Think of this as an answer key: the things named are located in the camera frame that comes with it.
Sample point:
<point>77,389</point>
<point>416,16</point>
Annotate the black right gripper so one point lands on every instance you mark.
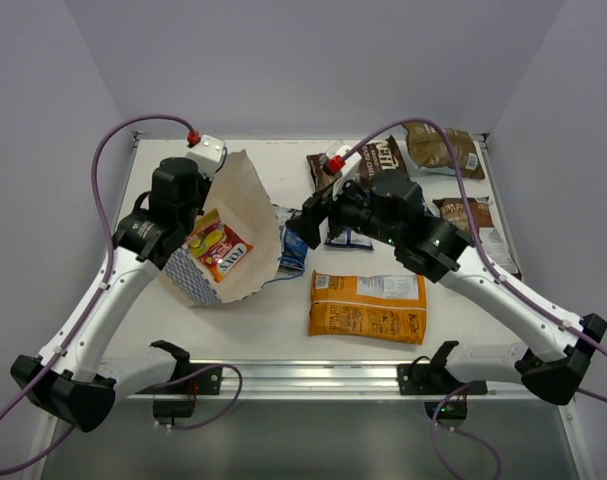
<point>316,210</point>

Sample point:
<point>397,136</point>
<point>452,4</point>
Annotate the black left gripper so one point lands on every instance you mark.
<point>195,198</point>

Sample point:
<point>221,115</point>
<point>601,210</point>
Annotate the blue checkered paper bag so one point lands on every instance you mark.
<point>243,203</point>

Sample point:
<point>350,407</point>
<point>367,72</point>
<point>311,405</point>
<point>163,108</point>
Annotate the blue white milk snack pack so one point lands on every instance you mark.
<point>293,248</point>

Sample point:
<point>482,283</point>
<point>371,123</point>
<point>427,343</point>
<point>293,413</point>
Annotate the dark blue snack bag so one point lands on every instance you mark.
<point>350,239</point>

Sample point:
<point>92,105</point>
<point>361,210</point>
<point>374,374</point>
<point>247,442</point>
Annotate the colourful red candy bag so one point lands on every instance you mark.
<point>216,245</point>

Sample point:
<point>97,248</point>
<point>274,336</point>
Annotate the brown kettle chips bag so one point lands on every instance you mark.
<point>375,156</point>

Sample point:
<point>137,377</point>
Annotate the orange brown snack bag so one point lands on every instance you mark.
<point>383,307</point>

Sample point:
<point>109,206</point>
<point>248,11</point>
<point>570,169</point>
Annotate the light blue snack bag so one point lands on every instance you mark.
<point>427,150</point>

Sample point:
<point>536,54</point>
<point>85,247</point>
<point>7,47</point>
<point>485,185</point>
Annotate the dark brown chips bag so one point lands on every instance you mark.
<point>453,210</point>

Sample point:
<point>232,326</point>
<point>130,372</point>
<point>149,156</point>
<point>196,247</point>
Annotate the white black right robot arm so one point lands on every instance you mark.
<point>555,346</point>

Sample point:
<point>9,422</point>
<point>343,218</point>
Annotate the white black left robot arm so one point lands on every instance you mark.
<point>70,377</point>

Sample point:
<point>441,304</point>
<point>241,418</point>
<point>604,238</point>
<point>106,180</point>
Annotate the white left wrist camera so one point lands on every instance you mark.
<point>209,153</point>

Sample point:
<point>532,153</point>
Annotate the aluminium mounting rail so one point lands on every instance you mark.
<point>305,380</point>

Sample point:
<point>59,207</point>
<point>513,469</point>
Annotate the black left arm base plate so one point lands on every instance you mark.
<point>177,402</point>

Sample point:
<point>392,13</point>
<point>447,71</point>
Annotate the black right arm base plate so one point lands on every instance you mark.
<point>418,379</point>

